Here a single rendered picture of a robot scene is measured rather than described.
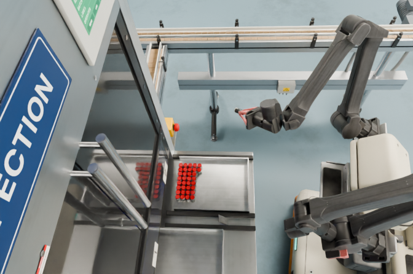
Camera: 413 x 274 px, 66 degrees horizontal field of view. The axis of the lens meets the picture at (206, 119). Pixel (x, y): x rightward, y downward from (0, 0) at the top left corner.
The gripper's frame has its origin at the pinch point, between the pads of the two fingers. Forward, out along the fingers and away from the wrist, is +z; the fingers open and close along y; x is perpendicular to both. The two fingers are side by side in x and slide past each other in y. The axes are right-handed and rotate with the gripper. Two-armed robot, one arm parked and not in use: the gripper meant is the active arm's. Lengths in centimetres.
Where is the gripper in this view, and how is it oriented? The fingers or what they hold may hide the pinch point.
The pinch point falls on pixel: (241, 112)
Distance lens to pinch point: 134.6
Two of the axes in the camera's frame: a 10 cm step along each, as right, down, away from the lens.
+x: 1.3, 9.0, 4.3
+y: -8.0, 3.5, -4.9
